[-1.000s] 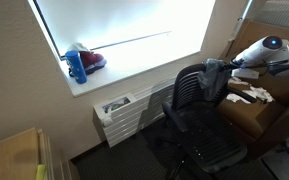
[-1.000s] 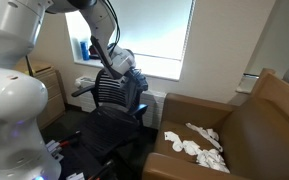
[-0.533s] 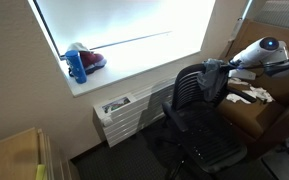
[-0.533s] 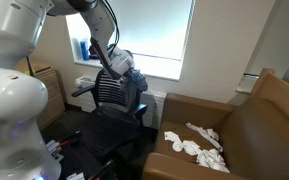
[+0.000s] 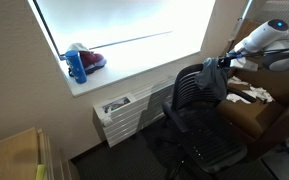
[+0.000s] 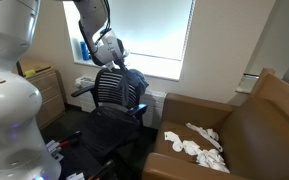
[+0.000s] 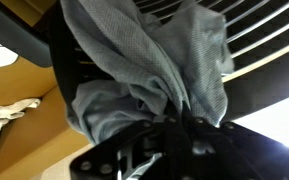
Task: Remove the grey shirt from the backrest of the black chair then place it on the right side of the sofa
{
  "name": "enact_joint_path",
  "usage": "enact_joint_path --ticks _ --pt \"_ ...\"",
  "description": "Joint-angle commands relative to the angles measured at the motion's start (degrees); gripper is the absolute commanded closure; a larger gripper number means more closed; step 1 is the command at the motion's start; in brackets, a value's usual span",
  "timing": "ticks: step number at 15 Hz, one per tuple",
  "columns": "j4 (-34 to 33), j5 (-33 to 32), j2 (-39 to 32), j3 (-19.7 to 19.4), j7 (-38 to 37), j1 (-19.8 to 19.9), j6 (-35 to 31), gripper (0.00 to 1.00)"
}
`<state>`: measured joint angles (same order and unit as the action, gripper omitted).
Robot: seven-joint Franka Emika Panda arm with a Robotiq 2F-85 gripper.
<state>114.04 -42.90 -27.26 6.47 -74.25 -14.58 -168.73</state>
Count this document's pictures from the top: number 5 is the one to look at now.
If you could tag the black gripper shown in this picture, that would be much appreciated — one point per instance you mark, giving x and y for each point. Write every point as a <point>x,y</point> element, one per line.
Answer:
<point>230,61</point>

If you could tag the grey shirt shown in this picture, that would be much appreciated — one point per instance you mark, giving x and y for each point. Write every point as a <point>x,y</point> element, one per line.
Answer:
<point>212,78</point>

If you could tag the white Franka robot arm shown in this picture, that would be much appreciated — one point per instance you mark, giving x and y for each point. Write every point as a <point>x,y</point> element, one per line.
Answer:
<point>267,35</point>

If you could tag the black slatted office chair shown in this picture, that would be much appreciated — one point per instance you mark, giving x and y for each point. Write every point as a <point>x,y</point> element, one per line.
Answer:
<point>200,133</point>

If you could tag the long white sock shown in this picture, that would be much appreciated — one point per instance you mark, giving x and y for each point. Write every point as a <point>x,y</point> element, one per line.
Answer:
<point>236,80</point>

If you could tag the single white sock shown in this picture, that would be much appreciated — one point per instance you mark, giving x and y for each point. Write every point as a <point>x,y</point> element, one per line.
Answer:
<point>236,98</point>

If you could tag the crumpled white socks pile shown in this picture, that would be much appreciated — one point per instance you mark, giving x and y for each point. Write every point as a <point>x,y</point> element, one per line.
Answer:
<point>260,93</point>

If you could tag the brown leather armchair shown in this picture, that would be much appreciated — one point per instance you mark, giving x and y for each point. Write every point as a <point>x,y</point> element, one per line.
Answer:
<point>270,113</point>

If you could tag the grey ribbed cushion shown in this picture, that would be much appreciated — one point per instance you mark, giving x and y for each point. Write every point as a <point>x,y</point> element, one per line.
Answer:
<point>280,10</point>

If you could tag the thin dark window rod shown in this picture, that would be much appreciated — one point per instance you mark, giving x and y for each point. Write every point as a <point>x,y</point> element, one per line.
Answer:
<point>130,40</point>

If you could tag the red bag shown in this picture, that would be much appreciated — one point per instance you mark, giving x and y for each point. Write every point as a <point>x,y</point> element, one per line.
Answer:
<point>92,61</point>

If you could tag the white cloth behind shoe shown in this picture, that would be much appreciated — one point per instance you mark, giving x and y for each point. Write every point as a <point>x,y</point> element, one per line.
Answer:
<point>77,46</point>

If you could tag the blue bottle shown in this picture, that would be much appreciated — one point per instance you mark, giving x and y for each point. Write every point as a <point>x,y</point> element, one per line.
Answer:
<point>76,66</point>

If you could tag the yellow sticky note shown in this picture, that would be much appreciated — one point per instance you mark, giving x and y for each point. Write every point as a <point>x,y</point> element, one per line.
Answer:
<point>40,172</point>

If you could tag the wooden dresser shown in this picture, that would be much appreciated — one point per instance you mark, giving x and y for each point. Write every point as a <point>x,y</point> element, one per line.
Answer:
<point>10,156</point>

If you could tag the white wall heater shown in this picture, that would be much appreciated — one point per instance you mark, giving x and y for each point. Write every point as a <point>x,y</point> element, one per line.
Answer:
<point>134,113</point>

